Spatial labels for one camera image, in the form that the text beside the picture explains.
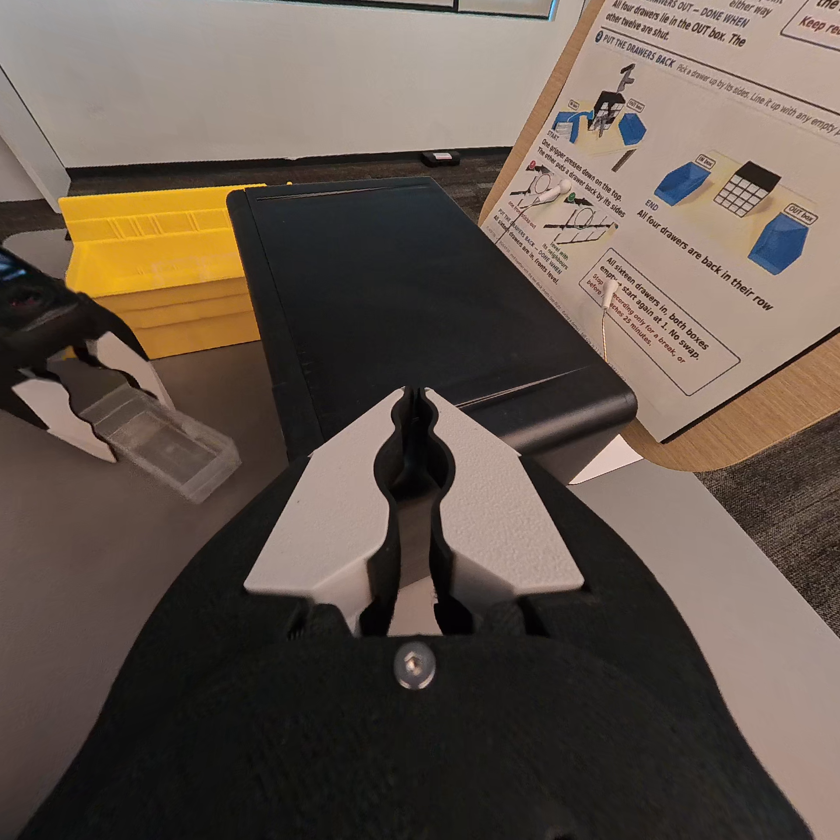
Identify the yellow storage bin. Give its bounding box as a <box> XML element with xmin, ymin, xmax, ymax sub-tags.
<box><xmin>58</xmin><ymin>182</ymin><xmax>294</xmax><ymax>361</ymax></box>

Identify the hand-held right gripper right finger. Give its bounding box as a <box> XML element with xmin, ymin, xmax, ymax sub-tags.
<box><xmin>416</xmin><ymin>387</ymin><xmax>586</xmax><ymax>627</ymax></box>

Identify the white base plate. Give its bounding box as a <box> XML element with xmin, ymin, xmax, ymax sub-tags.
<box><xmin>568</xmin><ymin>435</ymin><xmax>643</xmax><ymax>487</ymax></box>

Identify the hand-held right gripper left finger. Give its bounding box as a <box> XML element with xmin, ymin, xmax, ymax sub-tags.
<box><xmin>243</xmin><ymin>386</ymin><xmax>403</xmax><ymax>637</ymax></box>

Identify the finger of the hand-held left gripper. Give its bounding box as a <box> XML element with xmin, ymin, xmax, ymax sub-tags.
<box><xmin>12</xmin><ymin>369</ymin><xmax>120</xmax><ymax>464</ymax></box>
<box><xmin>84</xmin><ymin>330</ymin><xmax>176</xmax><ymax>411</ymax></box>

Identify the clear plastic drawer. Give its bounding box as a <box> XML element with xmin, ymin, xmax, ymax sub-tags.
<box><xmin>82</xmin><ymin>386</ymin><xmax>242</xmax><ymax>505</ymax></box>

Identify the printed instruction poster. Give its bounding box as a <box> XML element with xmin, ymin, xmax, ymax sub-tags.
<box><xmin>481</xmin><ymin>0</ymin><xmax>840</xmax><ymax>442</ymax></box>

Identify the black drawer cabinet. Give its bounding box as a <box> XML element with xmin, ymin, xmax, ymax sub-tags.
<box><xmin>226</xmin><ymin>177</ymin><xmax>639</xmax><ymax>487</ymax></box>

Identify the instruction poster on board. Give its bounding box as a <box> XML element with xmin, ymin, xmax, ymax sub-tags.
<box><xmin>478</xmin><ymin>0</ymin><xmax>840</xmax><ymax>472</ymax></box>

